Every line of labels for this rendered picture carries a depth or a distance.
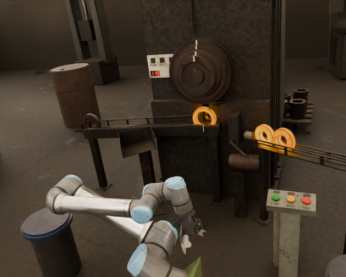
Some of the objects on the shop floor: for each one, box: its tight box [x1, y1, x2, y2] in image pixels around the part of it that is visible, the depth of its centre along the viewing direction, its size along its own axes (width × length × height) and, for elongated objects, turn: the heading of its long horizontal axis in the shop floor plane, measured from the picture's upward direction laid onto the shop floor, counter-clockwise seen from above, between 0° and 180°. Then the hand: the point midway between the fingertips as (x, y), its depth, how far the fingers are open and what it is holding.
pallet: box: [282, 88, 314, 134], centre depth 426 cm, size 120×82×44 cm
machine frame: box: [139, 0, 283, 201], centre depth 279 cm, size 73×108×176 cm
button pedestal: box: [266, 189, 316, 277], centre depth 178 cm, size 16×24×62 cm, turn 83°
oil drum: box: [50, 63, 101, 128], centre depth 499 cm, size 59×59×89 cm
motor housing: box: [228, 153, 259, 218], centre depth 243 cm, size 13×22×54 cm, turn 83°
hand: (193, 244), depth 161 cm, fingers open, 14 cm apart
